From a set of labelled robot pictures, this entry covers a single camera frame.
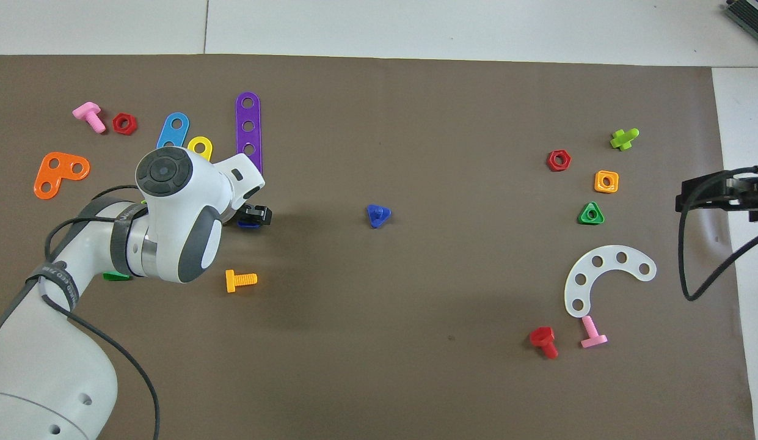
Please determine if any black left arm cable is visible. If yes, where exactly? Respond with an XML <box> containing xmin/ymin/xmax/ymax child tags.
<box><xmin>45</xmin><ymin>185</ymin><xmax>161</xmax><ymax>440</ymax></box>

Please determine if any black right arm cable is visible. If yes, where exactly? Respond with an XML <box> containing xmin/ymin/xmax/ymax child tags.
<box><xmin>678</xmin><ymin>166</ymin><xmax>758</xmax><ymax>302</ymax></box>

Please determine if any lime green cross screw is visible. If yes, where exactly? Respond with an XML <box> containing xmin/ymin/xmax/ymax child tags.
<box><xmin>610</xmin><ymin>128</ymin><xmax>640</xmax><ymax>152</ymax></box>

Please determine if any pink plastic screw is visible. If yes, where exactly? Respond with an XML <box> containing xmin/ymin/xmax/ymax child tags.
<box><xmin>580</xmin><ymin>315</ymin><xmax>608</xmax><ymax>349</ymax></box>
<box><xmin>72</xmin><ymin>101</ymin><xmax>107</xmax><ymax>134</ymax></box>

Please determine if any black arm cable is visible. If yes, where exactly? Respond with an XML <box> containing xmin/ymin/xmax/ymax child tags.
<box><xmin>678</xmin><ymin>166</ymin><xmax>758</xmax><ymax>302</ymax></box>
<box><xmin>45</xmin><ymin>185</ymin><xmax>161</xmax><ymax>440</ymax></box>

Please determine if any purple four-hole strip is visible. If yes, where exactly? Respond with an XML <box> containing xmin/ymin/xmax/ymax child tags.
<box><xmin>235</xmin><ymin>92</ymin><xmax>263</xmax><ymax>177</ymax></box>

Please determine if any red hex-head screw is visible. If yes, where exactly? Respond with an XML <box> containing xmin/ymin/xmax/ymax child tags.
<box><xmin>530</xmin><ymin>326</ymin><xmax>559</xmax><ymax>359</ymax></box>

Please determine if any orange plastic screw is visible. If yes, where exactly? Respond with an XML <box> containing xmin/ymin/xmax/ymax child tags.
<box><xmin>225</xmin><ymin>269</ymin><xmax>258</xmax><ymax>293</ymax></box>

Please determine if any white curved five-hole plate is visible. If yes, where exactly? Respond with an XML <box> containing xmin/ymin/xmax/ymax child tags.
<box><xmin>564</xmin><ymin>245</ymin><xmax>657</xmax><ymax>318</ymax></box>

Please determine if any brown table mat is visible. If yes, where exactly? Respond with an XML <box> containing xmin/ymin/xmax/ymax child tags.
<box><xmin>0</xmin><ymin>54</ymin><xmax>757</xmax><ymax>440</ymax></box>

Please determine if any blue two-hole plate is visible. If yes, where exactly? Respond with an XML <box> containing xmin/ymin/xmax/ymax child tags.
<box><xmin>156</xmin><ymin>112</ymin><xmax>190</xmax><ymax>150</ymax></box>

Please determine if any orange angled three-hole plate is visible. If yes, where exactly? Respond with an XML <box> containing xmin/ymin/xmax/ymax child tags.
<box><xmin>34</xmin><ymin>152</ymin><xmax>91</xmax><ymax>200</ymax></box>

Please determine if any blue triangle-head screw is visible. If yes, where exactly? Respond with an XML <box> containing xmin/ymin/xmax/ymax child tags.
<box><xmin>366</xmin><ymin>204</ymin><xmax>392</xmax><ymax>230</ymax></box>

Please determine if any yellow three-hole plate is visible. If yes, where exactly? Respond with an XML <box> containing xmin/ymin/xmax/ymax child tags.
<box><xmin>188</xmin><ymin>136</ymin><xmax>213</xmax><ymax>163</ymax></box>

